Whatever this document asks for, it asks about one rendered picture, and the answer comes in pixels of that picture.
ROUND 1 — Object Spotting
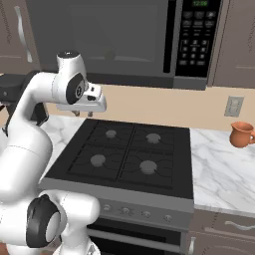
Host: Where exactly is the black microwave door handle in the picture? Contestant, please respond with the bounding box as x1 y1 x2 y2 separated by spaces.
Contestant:
162 0 177 75

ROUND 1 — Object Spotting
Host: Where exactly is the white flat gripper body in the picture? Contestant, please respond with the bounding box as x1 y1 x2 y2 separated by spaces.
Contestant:
55 94 109 114

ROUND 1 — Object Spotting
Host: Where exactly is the curved silver cupboard handle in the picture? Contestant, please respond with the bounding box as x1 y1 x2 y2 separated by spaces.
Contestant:
13 5 34 64

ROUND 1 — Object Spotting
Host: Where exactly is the brown wall cupboard door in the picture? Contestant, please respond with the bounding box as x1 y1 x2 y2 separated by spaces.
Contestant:
0 0 42 77
206 0 255 90

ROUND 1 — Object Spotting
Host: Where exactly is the silver oven door handle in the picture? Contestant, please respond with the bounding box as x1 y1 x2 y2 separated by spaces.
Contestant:
87 228 182 255

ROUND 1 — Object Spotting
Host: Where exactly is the black oven door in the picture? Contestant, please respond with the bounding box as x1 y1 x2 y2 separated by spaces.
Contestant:
86 217 187 255

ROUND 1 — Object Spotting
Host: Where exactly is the curved silver drawer handle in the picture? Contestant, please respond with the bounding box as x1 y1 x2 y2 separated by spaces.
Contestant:
224 220 255 232

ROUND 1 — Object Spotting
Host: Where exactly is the brown drawer front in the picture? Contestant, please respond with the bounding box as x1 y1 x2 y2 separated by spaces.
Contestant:
193 208 255 241

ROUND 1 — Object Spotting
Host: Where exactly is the grey wall socket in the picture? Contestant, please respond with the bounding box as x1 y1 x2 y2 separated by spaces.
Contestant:
223 95 245 119

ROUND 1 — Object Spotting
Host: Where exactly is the brown base cupboard door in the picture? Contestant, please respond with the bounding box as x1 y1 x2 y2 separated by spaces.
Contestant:
185 231 255 255

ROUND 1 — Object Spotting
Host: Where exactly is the terracotta mug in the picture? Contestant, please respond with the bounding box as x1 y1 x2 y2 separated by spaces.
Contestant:
229 121 255 149

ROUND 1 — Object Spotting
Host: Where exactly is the silver base cupboard handle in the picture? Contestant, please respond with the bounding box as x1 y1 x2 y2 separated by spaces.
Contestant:
187 235 197 255

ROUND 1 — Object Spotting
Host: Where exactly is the steel range with black hob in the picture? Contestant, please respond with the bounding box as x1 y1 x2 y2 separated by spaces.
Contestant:
38 118 195 255

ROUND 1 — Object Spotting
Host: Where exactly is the grey microwave oven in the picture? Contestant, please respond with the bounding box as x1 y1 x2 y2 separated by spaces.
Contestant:
25 0 223 92

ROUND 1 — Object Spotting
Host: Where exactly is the grey microwave door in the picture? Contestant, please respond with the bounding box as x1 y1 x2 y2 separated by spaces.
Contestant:
25 0 177 90

